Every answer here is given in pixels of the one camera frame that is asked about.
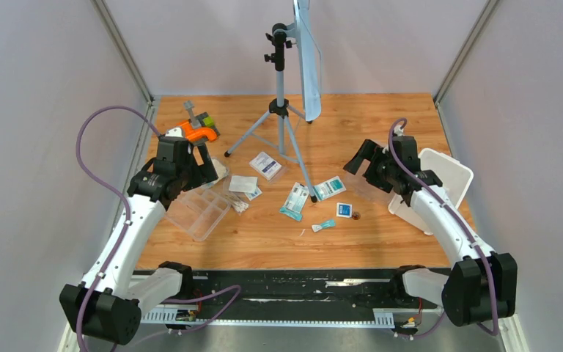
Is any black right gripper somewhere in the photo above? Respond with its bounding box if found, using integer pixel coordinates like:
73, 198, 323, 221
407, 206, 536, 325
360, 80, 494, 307
342, 139, 397, 194

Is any clear compartment tray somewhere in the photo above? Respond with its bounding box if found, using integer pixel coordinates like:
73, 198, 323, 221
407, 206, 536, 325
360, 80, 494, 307
165, 188, 230, 241

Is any white gauze pad packet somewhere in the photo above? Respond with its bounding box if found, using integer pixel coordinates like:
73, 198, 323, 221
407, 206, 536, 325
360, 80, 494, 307
228, 175, 258, 194

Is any cotton swab bag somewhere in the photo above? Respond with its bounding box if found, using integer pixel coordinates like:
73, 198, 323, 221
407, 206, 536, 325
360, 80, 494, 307
223, 191, 249, 215

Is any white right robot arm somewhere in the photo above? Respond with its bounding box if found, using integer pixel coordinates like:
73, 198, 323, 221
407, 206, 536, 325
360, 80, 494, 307
343, 136, 518, 326

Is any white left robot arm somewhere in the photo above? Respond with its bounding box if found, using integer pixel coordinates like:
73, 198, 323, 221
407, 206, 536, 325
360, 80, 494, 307
59, 135, 218, 351

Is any clear plastic lid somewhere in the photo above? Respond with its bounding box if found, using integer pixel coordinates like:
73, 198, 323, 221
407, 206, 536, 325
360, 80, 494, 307
344, 173, 394, 205

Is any orange grey toy fixture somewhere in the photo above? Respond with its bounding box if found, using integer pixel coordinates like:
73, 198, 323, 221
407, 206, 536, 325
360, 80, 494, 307
165, 100, 221, 145

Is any teal white wipe packet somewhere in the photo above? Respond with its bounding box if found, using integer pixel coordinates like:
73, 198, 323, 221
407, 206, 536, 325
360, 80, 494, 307
314, 176, 346, 201

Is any blue square alcohol pad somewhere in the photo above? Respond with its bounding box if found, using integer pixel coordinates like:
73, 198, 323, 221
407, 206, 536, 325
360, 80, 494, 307
336, 202, 353, 219

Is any white plastic box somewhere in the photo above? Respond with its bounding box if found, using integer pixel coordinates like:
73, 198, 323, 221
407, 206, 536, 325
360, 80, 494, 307
388, 147, 474, 236

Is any small teal tube sachet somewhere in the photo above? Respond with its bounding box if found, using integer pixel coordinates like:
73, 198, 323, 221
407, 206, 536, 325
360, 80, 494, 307
311, 219, 336, 232

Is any small blue white sachet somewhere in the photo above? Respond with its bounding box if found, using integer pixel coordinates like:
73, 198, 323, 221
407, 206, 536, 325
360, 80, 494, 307
245, 187, 262, 201

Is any white boxed gauze pack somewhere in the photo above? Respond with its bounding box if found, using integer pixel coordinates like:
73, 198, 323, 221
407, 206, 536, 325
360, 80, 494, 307
249, 152, 282, 180

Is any long white teal packet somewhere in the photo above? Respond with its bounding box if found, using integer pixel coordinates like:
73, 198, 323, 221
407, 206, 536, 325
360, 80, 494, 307
279, 183, 310, 221

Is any grey tripod stand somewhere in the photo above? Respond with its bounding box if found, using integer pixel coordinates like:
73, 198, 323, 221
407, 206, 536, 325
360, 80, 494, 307
224, 23, 318, 203

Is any white tablet panel on tripod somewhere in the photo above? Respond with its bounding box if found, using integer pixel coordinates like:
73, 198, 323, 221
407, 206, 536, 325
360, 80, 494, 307
293, 1, 322, 123

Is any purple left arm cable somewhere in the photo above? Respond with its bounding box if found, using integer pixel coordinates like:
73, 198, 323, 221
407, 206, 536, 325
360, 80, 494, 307
75, 106, 242, 352

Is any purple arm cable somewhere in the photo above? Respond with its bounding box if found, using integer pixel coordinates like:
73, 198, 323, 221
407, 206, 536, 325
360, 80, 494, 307
388, 117, 501, 340
75, 106, 242, 352

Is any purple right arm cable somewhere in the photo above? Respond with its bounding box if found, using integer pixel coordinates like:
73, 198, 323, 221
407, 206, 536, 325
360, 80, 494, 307
388, 117, 501, 340

